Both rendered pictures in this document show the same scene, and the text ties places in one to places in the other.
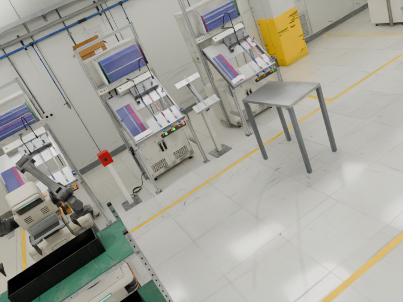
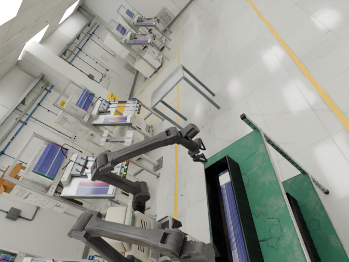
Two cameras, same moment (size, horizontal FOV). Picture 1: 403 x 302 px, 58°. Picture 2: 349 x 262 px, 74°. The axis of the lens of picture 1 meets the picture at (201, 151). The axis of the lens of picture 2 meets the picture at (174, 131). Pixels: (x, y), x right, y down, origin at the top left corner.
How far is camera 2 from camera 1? 189 cm
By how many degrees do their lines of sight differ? 34
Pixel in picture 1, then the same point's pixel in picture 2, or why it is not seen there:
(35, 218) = not seen: hidden behind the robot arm
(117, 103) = (71, 189)
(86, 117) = (40, 251)
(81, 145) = not seen: outside the picture
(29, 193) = (120, 213)
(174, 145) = not seen: hidden behind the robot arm
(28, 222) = (142, 248)
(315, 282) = (308, 104)
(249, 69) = (129, 111)
